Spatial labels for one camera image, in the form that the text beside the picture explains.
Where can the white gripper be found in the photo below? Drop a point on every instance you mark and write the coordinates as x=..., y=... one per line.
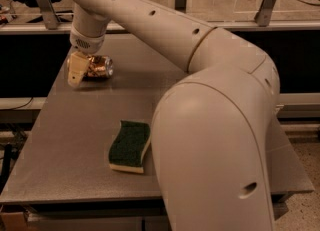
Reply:
x=86, y=44

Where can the orange soda can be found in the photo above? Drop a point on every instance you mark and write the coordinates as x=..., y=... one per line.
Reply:
x=99, y=66

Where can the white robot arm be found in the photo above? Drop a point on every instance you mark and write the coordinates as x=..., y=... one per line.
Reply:
x=209, y=130

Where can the green and yellow sponge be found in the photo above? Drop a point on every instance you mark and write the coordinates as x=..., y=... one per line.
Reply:
x=127, y=151

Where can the left metal bracket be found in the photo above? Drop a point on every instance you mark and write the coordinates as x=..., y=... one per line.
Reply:
x=50, y=19

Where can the right metal bracket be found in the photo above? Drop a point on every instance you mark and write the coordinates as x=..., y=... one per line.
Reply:
x=264, y=14

